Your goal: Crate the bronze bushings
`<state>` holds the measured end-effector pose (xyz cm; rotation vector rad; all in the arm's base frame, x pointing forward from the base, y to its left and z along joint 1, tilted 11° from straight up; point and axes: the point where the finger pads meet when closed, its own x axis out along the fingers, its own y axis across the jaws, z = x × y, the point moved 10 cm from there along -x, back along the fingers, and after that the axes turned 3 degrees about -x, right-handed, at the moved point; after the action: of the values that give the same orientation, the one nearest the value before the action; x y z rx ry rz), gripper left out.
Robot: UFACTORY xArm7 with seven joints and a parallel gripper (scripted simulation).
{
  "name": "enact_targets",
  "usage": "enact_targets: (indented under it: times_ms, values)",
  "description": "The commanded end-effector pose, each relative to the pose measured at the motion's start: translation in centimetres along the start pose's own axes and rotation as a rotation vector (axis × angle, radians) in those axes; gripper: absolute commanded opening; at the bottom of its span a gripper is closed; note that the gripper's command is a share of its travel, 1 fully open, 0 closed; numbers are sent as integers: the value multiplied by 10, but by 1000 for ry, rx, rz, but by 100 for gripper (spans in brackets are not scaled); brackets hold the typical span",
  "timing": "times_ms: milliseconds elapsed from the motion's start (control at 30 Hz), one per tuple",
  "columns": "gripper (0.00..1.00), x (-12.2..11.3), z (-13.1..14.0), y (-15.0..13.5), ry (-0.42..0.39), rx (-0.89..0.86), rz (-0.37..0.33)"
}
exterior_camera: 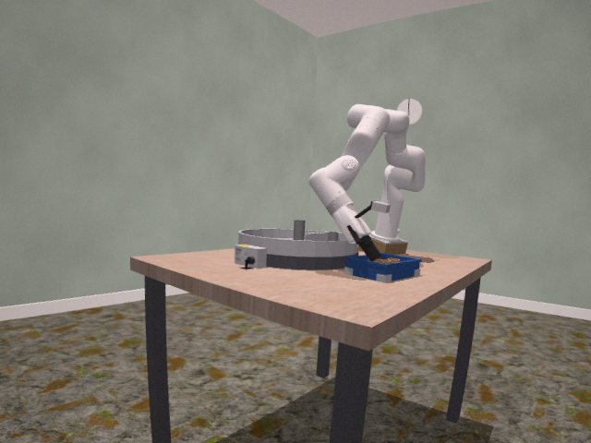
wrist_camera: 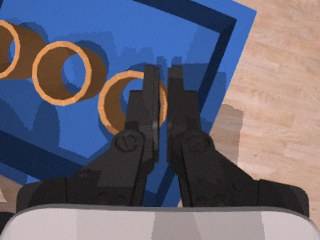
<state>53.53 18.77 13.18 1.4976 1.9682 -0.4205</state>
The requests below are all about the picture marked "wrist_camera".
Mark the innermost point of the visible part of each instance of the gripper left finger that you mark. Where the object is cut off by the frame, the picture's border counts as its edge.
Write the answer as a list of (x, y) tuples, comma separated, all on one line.
[(111, 178)]

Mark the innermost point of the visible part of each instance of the blue crate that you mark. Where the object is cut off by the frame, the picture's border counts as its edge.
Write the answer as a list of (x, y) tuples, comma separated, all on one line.
[(41, 141)]

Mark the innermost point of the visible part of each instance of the bronze bushing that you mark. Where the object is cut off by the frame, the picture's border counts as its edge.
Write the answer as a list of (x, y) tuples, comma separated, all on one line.
[(47, 70), (109, 106), (28, 45)]

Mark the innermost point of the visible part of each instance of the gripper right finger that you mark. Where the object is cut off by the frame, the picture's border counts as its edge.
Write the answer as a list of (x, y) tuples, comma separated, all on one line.
[(207, 177)]

